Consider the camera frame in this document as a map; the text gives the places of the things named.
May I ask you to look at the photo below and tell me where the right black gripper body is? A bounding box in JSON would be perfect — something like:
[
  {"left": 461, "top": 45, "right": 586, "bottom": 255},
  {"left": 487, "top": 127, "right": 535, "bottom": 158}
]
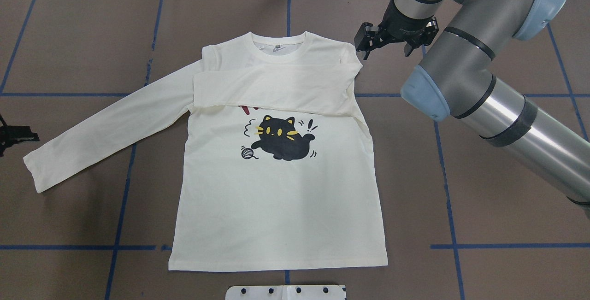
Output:
[{"left": 376, "top": 3, "right": 438, "bottom": 56}]

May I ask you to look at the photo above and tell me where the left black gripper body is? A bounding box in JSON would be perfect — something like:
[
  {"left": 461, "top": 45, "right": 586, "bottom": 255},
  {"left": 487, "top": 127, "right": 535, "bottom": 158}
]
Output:
[{"left": 0, "top": 115, "right": 14, "bottom": 157}]

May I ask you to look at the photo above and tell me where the cream long sleeve cat shirt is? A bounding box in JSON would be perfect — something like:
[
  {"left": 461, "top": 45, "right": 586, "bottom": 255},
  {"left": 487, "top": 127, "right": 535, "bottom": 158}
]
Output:
[{"left": 24, "top": 32, "right": 388, "bottom": 272}]

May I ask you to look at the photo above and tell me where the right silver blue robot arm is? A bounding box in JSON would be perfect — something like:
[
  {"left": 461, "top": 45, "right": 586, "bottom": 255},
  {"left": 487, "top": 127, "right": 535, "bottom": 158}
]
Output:
[{"left": 354, "top": 0, "right": 590, "bottom": 215}]

